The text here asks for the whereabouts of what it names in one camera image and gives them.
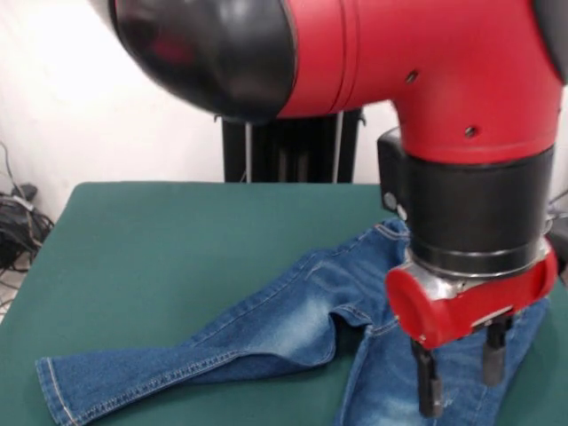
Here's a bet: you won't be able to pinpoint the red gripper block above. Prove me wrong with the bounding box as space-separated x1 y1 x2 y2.
384 237 559 418

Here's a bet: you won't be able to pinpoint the blue denim jeans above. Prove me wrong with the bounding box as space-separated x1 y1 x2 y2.
35 217 549 426

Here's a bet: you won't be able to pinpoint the dark green table cloth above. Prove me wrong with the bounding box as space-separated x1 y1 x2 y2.
0 180 568 426

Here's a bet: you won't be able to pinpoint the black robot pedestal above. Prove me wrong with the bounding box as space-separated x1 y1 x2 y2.
212 108 367 184

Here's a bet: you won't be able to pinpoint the tangle of black cables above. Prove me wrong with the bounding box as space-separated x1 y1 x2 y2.
0 141 57 312

